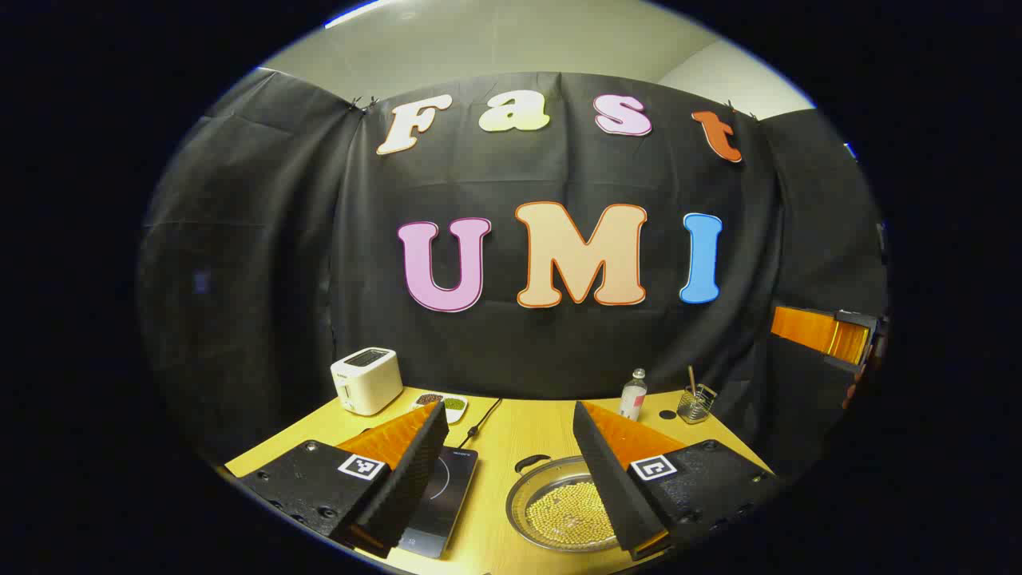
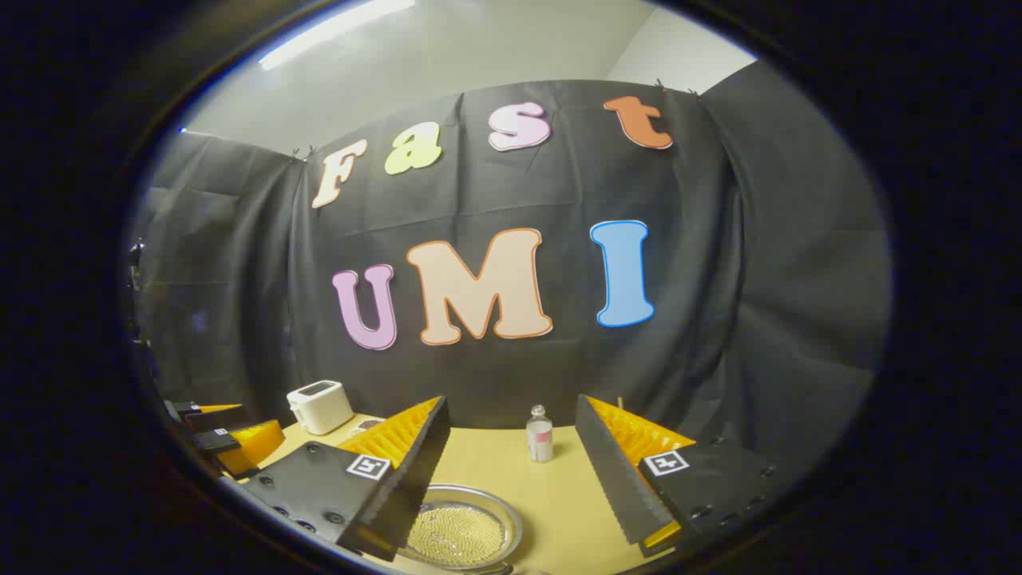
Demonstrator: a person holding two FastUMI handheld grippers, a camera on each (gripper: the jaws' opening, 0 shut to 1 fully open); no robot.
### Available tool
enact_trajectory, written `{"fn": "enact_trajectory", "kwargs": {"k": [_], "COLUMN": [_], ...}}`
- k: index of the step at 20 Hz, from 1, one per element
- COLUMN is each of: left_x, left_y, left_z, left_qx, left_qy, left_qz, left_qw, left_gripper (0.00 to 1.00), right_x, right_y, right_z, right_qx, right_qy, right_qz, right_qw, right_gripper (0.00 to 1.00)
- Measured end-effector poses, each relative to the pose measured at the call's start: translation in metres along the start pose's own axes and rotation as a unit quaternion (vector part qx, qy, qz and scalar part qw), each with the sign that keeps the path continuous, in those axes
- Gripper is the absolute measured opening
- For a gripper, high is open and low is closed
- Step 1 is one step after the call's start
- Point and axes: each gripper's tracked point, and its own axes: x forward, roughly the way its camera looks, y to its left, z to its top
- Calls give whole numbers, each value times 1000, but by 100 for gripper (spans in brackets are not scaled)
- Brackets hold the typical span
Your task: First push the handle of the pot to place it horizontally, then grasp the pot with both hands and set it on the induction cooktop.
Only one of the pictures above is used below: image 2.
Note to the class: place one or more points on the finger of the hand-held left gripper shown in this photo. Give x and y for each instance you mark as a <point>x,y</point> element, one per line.
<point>209,414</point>
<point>247,447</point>

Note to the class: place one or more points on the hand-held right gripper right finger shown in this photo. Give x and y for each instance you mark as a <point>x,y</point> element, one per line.
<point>611,471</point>

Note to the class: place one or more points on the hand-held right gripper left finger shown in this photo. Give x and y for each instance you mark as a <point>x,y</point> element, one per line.
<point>415,471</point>

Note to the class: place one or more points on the white divided bean dish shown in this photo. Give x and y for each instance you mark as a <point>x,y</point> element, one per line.
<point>366,426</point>

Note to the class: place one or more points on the clear bottle with pink label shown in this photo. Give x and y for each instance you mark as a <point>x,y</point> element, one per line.
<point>540,438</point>

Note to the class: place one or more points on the white toaster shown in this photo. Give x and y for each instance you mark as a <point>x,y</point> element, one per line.
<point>319,406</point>

